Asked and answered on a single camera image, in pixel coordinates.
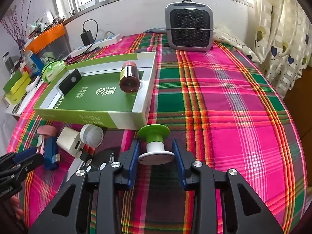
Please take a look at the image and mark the white wall charger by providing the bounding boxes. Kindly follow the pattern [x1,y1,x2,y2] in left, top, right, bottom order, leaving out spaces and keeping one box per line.
[56,127,86,158]

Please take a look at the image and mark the white power strip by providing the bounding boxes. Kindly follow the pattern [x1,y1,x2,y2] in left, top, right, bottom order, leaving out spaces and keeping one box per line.
[64,34,122,58]

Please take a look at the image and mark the black power adapter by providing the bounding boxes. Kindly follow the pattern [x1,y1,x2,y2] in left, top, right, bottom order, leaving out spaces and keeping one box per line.
[80,30,93,46]

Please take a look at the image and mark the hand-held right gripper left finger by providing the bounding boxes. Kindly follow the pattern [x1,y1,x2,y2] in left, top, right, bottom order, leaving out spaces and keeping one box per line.
[29,138,142,234]

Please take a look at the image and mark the grey space heater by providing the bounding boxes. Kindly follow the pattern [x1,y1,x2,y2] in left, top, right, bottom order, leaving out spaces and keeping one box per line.
[164,1,215,52]

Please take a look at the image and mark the dark glass jar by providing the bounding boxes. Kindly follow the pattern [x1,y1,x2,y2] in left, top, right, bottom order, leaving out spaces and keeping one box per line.
[2,52,15,75]

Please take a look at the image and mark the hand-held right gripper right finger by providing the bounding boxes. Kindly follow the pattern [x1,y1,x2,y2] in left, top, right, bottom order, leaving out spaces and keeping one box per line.
[171,138,284,234]

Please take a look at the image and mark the pink bottle with pale cap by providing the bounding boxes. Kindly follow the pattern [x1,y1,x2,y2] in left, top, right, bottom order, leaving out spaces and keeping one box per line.
[36,135,47,155]

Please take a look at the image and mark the white plastic scoop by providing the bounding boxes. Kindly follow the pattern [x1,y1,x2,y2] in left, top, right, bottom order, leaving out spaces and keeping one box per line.
[24,75,41,92]

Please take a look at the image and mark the blue box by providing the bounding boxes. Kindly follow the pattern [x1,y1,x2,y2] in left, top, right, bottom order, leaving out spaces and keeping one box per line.
[24,51,44,76]

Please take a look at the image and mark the plaid blanket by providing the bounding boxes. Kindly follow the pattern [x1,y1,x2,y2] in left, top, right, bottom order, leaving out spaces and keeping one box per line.
[7,32,308,234]

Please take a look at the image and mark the black and silver device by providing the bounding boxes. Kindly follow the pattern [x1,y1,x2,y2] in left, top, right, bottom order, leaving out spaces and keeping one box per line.
[57,69,82,95]

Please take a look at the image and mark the green cardboard box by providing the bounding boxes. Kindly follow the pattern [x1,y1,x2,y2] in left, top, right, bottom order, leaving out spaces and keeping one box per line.
[33,52,157,129]

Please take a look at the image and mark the green wet wipes pack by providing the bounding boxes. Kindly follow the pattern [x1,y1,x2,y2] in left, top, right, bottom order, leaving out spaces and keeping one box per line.
[41,60,67,83]

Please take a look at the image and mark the black adapter cable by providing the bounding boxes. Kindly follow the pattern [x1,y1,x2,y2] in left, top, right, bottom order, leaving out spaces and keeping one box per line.
[83,19,99,45]

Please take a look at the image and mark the person's left hand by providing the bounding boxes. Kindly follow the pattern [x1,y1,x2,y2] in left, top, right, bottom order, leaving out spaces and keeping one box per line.
[10,197,24,220]

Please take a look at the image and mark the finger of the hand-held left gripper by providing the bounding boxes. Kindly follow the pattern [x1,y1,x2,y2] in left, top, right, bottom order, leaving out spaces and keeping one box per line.
[0,147,37,170]
[7,153,45,177]

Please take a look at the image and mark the orange storage bin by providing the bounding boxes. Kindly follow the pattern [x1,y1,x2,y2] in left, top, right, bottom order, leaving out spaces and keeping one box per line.
[24,24,71,56]

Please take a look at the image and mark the wooden cabinet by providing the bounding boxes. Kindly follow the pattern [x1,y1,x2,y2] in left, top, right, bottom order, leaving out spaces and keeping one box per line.
[283,66,312,139]

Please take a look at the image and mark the green and white knob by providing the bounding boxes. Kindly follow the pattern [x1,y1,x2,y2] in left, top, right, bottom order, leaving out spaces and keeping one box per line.
[137,125,175,165]

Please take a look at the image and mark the blue flash drive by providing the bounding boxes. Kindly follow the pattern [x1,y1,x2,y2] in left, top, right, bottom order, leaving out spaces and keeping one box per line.
[44,136,61,170]

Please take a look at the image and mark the patterned curtain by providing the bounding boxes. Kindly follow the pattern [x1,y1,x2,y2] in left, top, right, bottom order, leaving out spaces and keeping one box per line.
[251,0,312,98]

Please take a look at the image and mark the yellow-green boxes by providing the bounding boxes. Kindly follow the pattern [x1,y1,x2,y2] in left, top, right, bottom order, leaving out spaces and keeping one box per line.
[3,72,32,105]

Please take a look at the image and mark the black key fob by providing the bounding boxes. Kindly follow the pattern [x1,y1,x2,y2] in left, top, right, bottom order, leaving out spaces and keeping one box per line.
[84,149,122,173]

